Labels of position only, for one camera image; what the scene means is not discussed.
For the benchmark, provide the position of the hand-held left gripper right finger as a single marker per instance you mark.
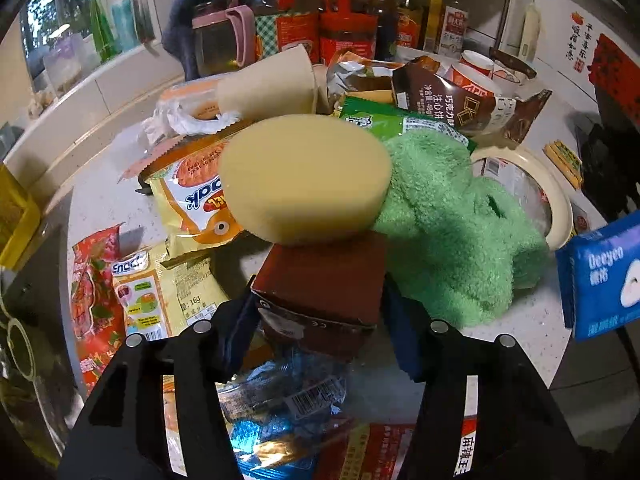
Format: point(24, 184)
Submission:
point(405, 340)

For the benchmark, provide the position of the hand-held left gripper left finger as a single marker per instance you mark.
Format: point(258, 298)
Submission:
point(235, 332)

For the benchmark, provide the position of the brown cardboard box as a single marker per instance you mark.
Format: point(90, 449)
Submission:
point(325, 285)

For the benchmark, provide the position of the blue clear plastic wrapper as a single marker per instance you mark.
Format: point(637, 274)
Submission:
point(280, 395)

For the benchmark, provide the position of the small yellow snack packet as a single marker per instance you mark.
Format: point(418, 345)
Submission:
point(160, 290)

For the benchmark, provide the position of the green fuzzy cloth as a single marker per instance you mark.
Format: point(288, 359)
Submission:
point(440, 230)

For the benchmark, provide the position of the red printed flat packet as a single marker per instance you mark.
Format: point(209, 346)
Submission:
point(370, 452)

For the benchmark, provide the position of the large yellow orange snack bag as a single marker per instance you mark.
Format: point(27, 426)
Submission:
point(190, 195)

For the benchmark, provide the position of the red snack packet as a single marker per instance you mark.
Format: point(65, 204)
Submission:
point(92, 300)

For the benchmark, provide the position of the beige round sponge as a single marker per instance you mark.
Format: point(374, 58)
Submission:
point(300, 175)

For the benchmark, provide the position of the blue tissue pack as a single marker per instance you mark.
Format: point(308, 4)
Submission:
point(600, 280)

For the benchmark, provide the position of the green snack packet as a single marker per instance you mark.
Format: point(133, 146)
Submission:
point(390, 122)

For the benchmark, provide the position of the white crumpled plastic bag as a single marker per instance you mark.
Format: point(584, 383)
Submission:
point(180, 120)

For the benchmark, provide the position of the orange bread package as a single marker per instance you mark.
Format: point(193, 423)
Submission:
point(200, 105)

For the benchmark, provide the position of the small yellow green box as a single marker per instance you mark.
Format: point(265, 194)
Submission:
point(565, 162)

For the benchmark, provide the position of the brown chocolate snack bag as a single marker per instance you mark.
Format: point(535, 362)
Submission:
point(440, 95)

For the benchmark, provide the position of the beige paper cup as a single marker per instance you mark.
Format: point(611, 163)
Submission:
point(270, 85)

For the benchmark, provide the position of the red white paper cup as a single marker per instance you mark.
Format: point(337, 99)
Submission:
point(470, 82)

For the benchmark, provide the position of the black appliance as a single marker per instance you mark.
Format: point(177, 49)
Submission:
point(610, 170)

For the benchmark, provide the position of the silver foil snack bag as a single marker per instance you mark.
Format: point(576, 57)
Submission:
point(350, 77)

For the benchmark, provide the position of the pink lidded glass pitcher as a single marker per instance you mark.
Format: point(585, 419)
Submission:
point(215, 45)

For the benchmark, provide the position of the green checked red box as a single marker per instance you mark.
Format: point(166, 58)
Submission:
point(287, 32)

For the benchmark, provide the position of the dark sauce bottle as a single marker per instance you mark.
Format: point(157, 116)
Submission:
point(382, 25)

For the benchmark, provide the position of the dark blue hanging cloth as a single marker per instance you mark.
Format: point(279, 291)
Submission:
point(182, 20)

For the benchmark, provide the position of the yellow oil bottle red label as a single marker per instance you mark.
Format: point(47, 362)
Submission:
point(409, 22)

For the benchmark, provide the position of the oil bottle red white label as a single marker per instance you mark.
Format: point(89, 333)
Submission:
point(454, 25)

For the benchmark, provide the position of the teal bottle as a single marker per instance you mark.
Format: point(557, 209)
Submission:
point(123, 17)

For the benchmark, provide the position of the red wall decoration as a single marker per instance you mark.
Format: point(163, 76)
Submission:
point(617, 67)

